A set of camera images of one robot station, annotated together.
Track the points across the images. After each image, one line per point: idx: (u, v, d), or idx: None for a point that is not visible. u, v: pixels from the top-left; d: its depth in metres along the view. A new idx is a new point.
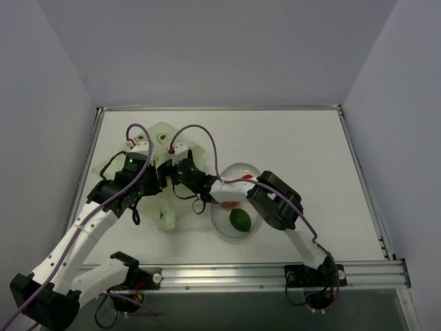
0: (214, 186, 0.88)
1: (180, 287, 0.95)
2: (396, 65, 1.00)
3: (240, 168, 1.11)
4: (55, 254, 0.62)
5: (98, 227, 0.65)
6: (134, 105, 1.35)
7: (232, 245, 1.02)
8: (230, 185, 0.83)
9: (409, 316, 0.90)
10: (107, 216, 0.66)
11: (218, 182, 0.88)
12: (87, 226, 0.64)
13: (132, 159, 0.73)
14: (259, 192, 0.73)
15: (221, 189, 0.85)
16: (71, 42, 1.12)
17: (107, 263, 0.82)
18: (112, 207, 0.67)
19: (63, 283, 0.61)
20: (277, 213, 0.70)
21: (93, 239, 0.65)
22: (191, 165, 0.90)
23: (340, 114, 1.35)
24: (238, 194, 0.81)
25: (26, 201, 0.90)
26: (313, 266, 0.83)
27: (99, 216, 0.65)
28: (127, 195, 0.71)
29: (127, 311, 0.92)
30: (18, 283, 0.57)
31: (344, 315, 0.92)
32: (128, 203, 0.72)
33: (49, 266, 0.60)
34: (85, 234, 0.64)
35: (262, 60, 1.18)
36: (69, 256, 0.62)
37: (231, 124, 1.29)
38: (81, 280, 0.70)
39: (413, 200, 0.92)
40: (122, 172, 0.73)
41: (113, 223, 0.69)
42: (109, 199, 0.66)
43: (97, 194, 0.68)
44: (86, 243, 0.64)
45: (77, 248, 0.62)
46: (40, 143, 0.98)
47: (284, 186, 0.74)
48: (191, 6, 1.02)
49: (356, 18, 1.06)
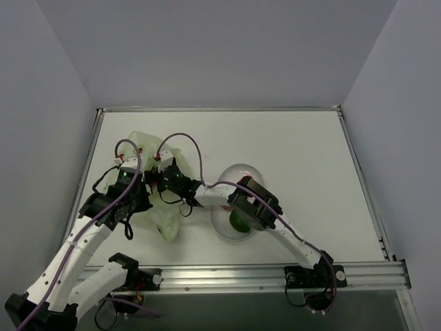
0: (198, 190, 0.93)
1: (181, 288, 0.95)
2: (395, 66, 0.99)
3: (240, 169, 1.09)
4: (49, 271, 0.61)
5: (92, 242, 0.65)
6: (134, 106, 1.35)
7: (232, 246, 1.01)
8: (213, 190, 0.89)
9: (409, 317, 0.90)
10: (100, 230, 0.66)
11: (202, 187, 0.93)
12: (80, 242, 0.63)
13: (126, 172, 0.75)
14: (239, 196, 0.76)
15: (204, 193, 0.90)
16: (71, 43, 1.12)
17: (105, 269, 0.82)
18: (105, 221, 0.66)
19: (59, 300, 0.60)
20: (255, 214, 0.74)
21: (87, 254, 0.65)
22: (177, 170, 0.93)
23: (340, 115, 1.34)
24: (220, 197, 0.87)
25: (26, 203, 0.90)
26: (309, 265, 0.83)
27: (92, 230, 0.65)
28: (120, 207, 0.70)
29: (127, 312, 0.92)
30: (12, 303, 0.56)
31: (344, 316, 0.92)
32: (121, 215, 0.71)
33: (43, 285, 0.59)
34: (78, 250, 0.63)
35: (262, 61, 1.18)
36: (63, 273, 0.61)
37: (231, 125, 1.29)
38: (78, 291, 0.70)
39: (413, 202, 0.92)
40: (116, 185, 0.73)
41: (107, 236, 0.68)
42: (102, 212, 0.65)
43: (89, 207, 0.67)
44: (79, 259, 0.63)
45: (71, 265, 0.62)
46: (40, 145, 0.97)
47: (262, 189, 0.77)
48: (190, 8, 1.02)
49: (355, 20, 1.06)
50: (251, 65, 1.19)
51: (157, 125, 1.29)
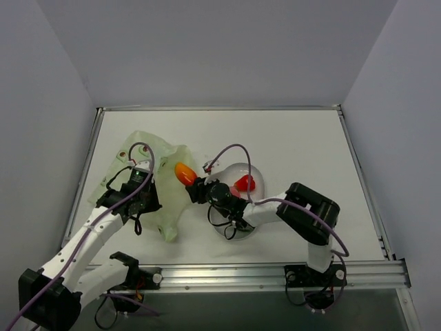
0: (248, 209, 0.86)
1: (181, 287, 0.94)
2: (395, 65, 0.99)
3: (240, 168, 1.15)
4: (65, 251, 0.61)
5: (107, 229, 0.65)
6: (134, 105, 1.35)
7: (233, 245, 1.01)
8: (261, 207, 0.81)
9: (409, 316, 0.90)
10: (116, 219, 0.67)
11: (250, 205, 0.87)
12: (96, 227, 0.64)
13: (138, 172, 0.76)
14: (290, 208, 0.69)
15: (253, 211, 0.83)
16: (70, 41, 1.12)
17: (107, 264, 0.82)
18: (120, 212, 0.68)
19: (72, 279, 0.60)
20: (310, 224, 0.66)
21: (101, 241, 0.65)
22: (227, 189, 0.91)
23: (340, 114, 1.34)
24: (269, 212, 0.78)
25: (26, 201, 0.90)
26: (322, 270, 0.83)
27: (108, 218, 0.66)
28: (133, 201, 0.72)
29: (127, 311, 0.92)
30: (27, 276, 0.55)
31: (344, 316, 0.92)
32: (133, 209, 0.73)
33: (58, 262, 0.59)
34: (94, 234, 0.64)
35: (262, 61, 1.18)
36: (79, 253, 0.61)
37: (231, 124, 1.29)
38: (82, 282, 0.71)
39: (413, 201, 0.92)
40: (128, 183, 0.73)
41: (119, 227, 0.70)
42: (118, 203, 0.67)
43: (105, 199, 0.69)
44: (95, 243, 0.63)
45: (87, 247, 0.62)
46: (40, 143, 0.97)
47: (315, 196, 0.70)
48: (190, 7, 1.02)
49: (356, 19, 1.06)
50: (251, 65, 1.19)
51: (158, 123, 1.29)
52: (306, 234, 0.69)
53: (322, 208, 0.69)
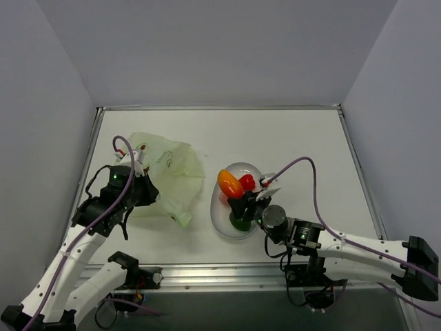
0: (325, 242, 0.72)
1: (181, 287, 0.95)
2: (396, 65, 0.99)
3: (240, 168, 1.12)
4: (43, 283, 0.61)
5: (85, 251, 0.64)
6: (134, 105, 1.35)
7: (232, 245, 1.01)
8: (360, 249, 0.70)
9: (409, 316, 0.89)
10: (94, 239, 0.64)
11: (330, 238, 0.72)
12: (73, 252, 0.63)
13: (116, 174, 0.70)
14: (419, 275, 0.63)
15: (342, 250, 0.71)
16: (70, 41, 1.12)
17: (104, 270, 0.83)
18: (98, 230, 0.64)
19: (54, 310, 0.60)
20: (434, 292, 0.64)
21: (83, 263, 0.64)
22: (282, 213, 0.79)
23: (340, 114, 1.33)
24: (371, 261, 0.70)
25: (26, 204, 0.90)
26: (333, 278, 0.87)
27: (85, 240, 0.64)
28: (114, 214, 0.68)
29: (127, 310, 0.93)
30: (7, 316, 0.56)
31: (343, 315, 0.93)
32: (116, 221, 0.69)
33: (37, 296, 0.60)
34: (72, 261, 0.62)
35: (262, 60, 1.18)
36: (58, 284, 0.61)
37: (231, 124, 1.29)
38: (76, 296, 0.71)
39: (413, 200, 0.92)
40: (107, 189, 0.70)
41: (101, 243, 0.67)
42: (94, 222, 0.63)
43: (81, 215, 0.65)
44: (74, 270, 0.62)
45: (65, 276, 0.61)
46: (40, 145, 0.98)
47: (432, 254, 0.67)
48: (189, 7, 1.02)
49: (357, 18, 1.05)
50: (251, 65, 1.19)
51: (157, 123, 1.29)
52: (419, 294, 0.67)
53: (435, 266, 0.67)
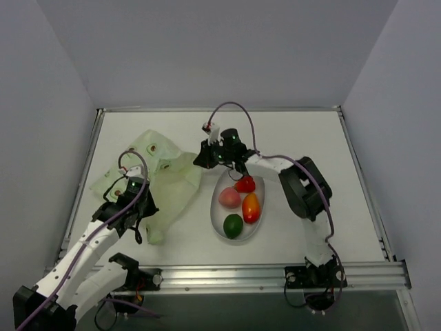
0: (251, 158, 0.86)
1: (181, 288, 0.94)
2: (395, 65, 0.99)
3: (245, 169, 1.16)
4: (59, 267, 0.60)
5: (103, 243, 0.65)
6: (134, 106, 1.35)
7: (233, 247, 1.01)
8: (267, 161, 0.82)
9: (409, 316, 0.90)
10: (111, 234, 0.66)
11: (254, 156, 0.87)
12: (91, 242, 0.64)
13: (135, 181, 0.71)
14: (292, 176, 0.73)
15: (256, 163, 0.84)
16: (72, 43, 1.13)
17: (105, 269, 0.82)
18: (116, 227, 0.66)
19: (66, 296, 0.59)
20: (305, 203, 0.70)
21: (96, 255, 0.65)
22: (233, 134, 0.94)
23: (340, 115, 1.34)
24: (271, 171, 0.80)
25: (26, 203, 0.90)
26: (316, 263, 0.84)
27: (104, 232, 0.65)
28: (129, 216, 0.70)
29: (127, 312, 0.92)
30: (22, 294, 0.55)
31: (344, 317, 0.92)
32: (129, 223, 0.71)
33: (52, 279, 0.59)
34: (89, 250, 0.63)
35: (262, 61, 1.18)
36: (74, 269, 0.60)
37: (231, 125, 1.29)
38: (78, 292, 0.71)
39: (413, 201, 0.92)
40: (124, 194, 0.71)
41: (115, 241, 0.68)
42: (113, 217, 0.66)
43: (101, 213, 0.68)
44: (90, 259, 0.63)
45: (81, 263, 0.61)
46: (40, 145, 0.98)
47: (319, 176, 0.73)
48: (190, 8, 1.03)
49: (357, 19, 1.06)
50: (251, 65, 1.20)
51: (157, 125, 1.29)
52: (298, 208, 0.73)
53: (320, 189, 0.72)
